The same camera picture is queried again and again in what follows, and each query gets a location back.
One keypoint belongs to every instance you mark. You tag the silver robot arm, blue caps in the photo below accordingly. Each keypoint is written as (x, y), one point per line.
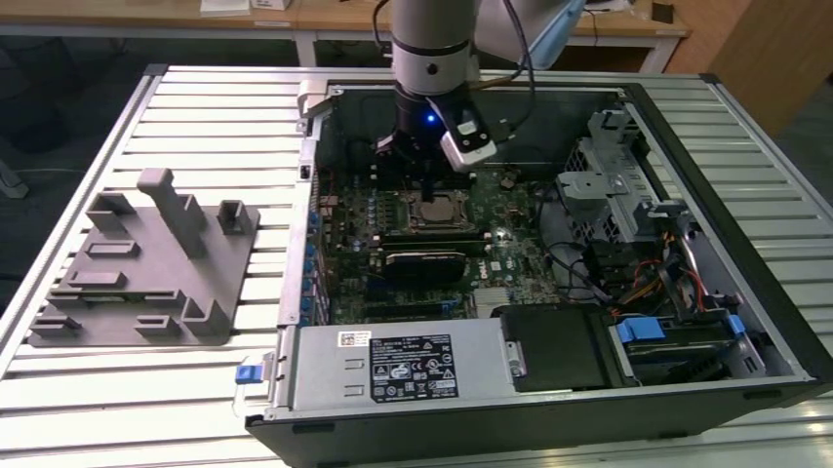
(431, 24)

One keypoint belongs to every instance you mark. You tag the black open PC case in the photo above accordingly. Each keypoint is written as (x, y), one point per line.
(456, 439)

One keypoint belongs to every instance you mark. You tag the blue case latch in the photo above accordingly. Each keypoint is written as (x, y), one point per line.
(248, 374)

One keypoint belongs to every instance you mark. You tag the small black desk item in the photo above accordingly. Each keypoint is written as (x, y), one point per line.
(663, 12)

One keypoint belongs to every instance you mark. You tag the small white box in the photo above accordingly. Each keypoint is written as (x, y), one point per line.
(270, 4)

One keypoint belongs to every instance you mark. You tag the hard disk in blue carrier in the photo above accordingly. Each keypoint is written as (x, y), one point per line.
(642, 331)

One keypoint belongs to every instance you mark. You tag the white paper sheet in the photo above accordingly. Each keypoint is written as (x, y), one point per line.
(225, 6)

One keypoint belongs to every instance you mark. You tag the wooden cabinet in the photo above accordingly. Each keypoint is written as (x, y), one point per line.
(768, 58)

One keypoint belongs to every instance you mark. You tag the black expansion slot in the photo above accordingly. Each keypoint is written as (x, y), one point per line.
(404, 311)

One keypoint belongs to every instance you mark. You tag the wooden desk with white frame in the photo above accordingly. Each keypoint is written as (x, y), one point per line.
(228, 18)

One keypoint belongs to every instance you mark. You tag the silver power supply with label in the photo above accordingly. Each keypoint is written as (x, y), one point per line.
(327, 365)

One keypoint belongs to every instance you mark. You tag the black graphics card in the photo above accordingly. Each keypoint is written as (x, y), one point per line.
(424, 267)

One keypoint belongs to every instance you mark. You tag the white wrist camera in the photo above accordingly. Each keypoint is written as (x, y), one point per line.
(469, 141)

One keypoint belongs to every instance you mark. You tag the black RAM slot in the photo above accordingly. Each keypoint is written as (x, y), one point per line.
(384, 171)
(464, 182)

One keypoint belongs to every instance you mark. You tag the CPU socket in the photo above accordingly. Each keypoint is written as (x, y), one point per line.
(411, 210)

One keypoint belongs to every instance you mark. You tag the silver finned heat sink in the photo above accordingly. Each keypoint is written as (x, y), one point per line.
(492, 302)

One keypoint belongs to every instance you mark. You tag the green motherboard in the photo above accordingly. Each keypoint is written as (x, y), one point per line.
(528, 253)

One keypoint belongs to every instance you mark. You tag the grey furniture foot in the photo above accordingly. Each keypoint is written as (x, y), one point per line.
(13, 185)

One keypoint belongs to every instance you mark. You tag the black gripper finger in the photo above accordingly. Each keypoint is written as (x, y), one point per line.
(420, 173)
(440, 176)

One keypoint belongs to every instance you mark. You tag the grey metal drive cage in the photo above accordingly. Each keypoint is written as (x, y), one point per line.
(587, 195)

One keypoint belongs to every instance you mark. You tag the grey plastic parts rack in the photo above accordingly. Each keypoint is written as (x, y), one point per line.
(164, 292)

